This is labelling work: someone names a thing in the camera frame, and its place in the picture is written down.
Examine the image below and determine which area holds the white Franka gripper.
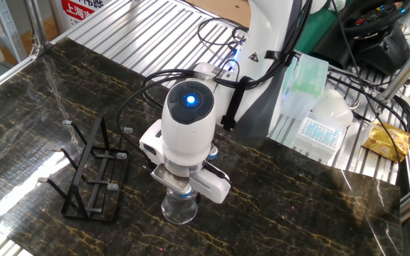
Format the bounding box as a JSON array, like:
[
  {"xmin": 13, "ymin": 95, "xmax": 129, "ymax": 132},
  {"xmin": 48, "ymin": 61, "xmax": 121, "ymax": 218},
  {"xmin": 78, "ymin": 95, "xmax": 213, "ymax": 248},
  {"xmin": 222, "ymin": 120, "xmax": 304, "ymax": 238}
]
[{"xmin": 139, "ymin": 119, "xmax": 233, "ymax": 206}]

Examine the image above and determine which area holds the clear glass handled cup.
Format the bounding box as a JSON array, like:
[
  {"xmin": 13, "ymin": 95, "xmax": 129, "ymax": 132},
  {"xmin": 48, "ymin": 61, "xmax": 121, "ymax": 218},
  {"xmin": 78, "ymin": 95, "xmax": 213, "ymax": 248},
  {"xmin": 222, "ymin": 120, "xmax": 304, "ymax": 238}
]
[{"xmin": 160, "ymin": 186, "xmax": 199, "ymax": 225}]

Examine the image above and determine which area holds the blue pipette tip box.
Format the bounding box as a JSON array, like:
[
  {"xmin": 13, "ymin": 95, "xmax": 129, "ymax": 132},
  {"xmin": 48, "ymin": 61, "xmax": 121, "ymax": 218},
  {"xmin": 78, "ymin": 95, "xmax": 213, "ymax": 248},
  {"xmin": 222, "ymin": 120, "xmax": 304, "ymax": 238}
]
[{"xmin": 291, "ymin": 112, "xmax": 347, "ymax": 164}]

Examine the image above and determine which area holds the white plastic dome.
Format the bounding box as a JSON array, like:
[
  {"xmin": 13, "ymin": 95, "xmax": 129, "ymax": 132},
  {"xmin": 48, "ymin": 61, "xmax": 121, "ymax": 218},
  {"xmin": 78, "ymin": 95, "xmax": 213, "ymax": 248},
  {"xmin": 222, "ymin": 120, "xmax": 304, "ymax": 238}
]
[{"xmin": 310, "ymin": 88, "xmax": 354, "ymax": 129}]

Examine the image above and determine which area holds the green pipette tip box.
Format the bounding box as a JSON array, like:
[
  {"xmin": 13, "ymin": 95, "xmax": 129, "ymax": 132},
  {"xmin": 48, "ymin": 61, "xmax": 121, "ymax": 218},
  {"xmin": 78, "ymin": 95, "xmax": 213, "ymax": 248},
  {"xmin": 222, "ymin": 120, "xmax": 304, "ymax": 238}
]
[{"xmin": 279, "ymin": 53, "xmax": 330, "ymax": 121}]

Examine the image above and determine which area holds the brown cardboard sheet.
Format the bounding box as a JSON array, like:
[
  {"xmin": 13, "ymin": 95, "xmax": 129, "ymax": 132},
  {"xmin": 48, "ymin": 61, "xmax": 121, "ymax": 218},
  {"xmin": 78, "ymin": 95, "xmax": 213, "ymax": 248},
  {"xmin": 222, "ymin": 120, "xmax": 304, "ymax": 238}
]
[{"xmin": 185, "ymin": 0, "xmax": 253, "ymax": 28}]

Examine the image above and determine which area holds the gold foil snack bag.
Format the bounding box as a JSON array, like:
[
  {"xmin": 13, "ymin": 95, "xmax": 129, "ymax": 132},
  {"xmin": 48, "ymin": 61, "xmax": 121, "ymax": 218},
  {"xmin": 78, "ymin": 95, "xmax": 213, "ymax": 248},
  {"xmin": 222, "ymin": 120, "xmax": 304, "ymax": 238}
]
[{"xmin": 361, "ymin": 119, "xmax": 410, "ymax": 164}]

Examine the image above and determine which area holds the green cloth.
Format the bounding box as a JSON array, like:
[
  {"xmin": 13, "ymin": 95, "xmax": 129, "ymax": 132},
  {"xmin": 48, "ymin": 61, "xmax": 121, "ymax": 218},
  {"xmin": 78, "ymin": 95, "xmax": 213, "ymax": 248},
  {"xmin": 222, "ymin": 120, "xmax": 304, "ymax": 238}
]
[{"xmin": 295, "ymin": 6, "xmax": 338, "ymax": 55}]

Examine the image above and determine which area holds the red and white sign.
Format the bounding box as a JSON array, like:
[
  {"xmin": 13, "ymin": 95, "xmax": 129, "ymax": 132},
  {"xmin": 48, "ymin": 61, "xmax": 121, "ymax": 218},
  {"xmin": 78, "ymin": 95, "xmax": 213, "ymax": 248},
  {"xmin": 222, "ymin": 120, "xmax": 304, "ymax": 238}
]
[{"xmin": 60, "ymin": 0, "xmax": 110, "ymax": 26}]

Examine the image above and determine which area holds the black steering wheel controller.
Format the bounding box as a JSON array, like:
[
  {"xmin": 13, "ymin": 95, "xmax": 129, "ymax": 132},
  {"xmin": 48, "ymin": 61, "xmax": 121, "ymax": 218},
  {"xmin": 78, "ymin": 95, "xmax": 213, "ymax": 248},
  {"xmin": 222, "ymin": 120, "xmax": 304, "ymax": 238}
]
[{"xmin": 307, "ymin": 0, "xmax": 410, "ymax": 76}]

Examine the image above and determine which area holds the grey perforated shelf upright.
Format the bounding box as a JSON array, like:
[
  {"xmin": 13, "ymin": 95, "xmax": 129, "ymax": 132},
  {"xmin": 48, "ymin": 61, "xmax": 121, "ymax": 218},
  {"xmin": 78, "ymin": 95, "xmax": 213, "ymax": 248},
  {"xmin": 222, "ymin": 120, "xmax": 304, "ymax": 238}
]
[{"xmin": 0, "ymin": 0, "xmax": 28, "ymax": 64}]

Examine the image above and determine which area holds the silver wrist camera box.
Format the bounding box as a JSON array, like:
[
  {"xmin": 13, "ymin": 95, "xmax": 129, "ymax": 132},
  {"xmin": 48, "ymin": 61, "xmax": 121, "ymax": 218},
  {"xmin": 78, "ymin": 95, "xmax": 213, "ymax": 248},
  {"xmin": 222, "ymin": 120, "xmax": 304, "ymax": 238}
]
[{"xmin": 150, "ymin": 162, "xmax": 194, "ymax": 198}]

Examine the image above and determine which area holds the black camera cable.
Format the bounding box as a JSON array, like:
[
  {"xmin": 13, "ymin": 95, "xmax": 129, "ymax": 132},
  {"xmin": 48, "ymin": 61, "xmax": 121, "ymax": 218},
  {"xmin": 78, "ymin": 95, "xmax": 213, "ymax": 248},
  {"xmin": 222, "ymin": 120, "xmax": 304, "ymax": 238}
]
[{"xmin": 116, "ymin": 17, "xmax": 248, "ymax": 171}]

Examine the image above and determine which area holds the black wire cup rack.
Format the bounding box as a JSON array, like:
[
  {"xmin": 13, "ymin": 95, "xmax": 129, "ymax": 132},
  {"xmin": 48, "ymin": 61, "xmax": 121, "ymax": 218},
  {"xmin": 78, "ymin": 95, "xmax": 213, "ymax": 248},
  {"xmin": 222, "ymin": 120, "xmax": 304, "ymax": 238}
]
[{"xmin": 37, "ymin": 115, "xmax": 130, "ymax": 223}]

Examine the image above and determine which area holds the aluminium frame post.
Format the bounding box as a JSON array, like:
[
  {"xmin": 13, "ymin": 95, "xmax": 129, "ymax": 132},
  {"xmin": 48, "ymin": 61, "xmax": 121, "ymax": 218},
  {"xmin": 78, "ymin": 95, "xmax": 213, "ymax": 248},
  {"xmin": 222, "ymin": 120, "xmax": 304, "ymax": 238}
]
[
  {"xmin": 378, "ymin": 39, "xmax": 410, "ymax": 103},
  {"xmin": 25, "ymin": 0, "xmax": 49, "ymax": 50}
]

